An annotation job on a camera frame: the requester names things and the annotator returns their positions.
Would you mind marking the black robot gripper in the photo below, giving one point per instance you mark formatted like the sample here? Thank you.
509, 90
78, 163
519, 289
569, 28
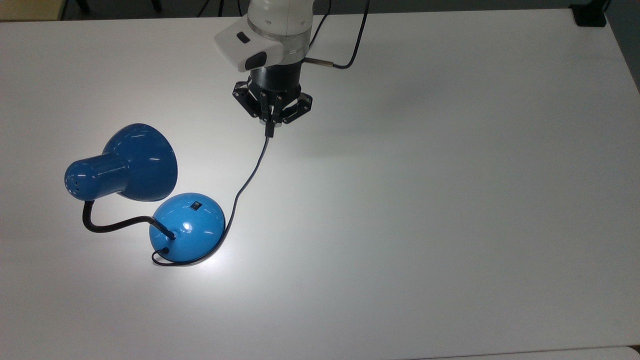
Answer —
276, 80

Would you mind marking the blue gooseneck desk lamp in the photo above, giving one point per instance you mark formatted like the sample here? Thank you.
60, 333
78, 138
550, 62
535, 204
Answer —
142, 165

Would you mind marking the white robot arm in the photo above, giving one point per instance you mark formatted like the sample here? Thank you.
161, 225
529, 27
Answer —
272, 30

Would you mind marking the black chair leg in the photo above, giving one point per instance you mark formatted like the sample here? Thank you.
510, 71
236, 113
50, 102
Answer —
156, 5
84, 6

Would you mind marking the beige wooden furniture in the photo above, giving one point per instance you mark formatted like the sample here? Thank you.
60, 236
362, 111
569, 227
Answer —
30, 9

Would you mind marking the black table clamp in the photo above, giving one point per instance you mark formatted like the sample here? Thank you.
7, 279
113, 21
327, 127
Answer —
590, 15

